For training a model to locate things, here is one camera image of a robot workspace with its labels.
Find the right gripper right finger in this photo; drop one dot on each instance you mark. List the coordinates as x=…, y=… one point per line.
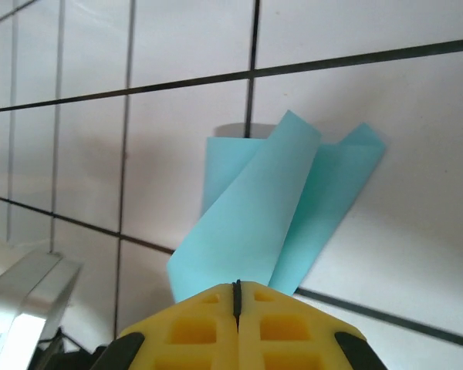
x=285, y=335

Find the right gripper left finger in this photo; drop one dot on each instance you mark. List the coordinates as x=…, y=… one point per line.
x=193, y=335

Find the light blue paper sheet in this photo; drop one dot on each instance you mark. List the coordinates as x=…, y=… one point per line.
x=254, y=212

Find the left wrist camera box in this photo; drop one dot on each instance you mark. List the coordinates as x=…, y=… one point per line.
x=27, y=293

